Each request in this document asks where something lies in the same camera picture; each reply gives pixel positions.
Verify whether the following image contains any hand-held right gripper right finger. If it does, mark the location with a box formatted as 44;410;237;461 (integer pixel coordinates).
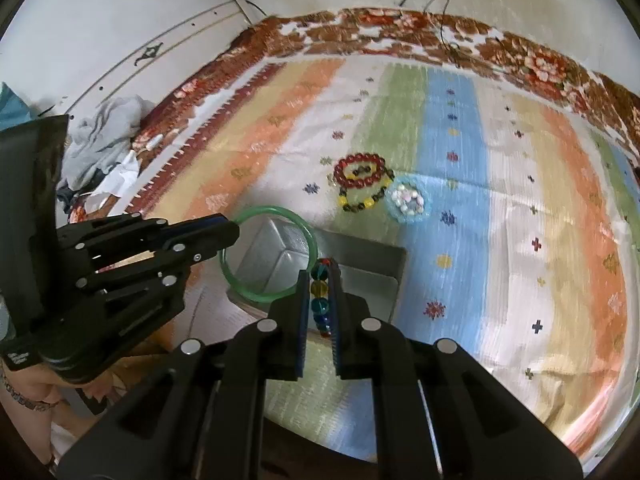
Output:
330;262;583;480

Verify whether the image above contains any light blue beaded bracelet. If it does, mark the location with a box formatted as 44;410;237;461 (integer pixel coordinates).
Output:
384;175;435;225

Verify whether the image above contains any white crumpled paper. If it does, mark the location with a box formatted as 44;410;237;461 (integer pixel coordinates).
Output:
97;152;142;197

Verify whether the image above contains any yellow and black bead bracelet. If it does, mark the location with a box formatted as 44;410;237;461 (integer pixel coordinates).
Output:
327;167;396;213

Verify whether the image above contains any metal wrist bracelet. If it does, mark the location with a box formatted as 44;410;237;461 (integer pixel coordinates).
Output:
0;370;63;413

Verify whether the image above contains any teal cloth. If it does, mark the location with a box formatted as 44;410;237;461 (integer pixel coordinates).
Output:
0;82;32;131

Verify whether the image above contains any multicoloured glass bead bracelet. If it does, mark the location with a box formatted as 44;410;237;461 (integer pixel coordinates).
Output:
310;257;333;338

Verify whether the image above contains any white bed headboard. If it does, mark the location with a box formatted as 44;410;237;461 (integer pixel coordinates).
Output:
50;0;256;116

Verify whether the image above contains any red bead bracelet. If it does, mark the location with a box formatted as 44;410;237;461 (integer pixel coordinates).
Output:
332;152;387;188

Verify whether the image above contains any person's left forearm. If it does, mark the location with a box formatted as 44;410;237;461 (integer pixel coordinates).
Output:
0;360;108;466

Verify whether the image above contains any brown floral blanket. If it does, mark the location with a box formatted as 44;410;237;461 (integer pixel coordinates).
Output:
70;7;640;221

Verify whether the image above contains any grey metal box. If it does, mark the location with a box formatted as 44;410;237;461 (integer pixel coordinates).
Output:
227;217;407;330

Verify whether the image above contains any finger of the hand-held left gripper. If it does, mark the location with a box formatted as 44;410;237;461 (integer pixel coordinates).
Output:
75;221;241;322
57;212;228;248

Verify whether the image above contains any orange brown cloth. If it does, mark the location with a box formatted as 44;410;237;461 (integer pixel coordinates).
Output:
112;337;173;403

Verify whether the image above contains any green glass bangle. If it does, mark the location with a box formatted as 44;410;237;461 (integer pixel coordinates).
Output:
220;205;319;304

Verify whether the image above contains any grey cloth pile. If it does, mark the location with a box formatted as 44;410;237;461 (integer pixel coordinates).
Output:
57;95;156;201

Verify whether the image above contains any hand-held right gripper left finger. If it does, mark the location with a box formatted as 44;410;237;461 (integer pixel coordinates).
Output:
57;270;308;480

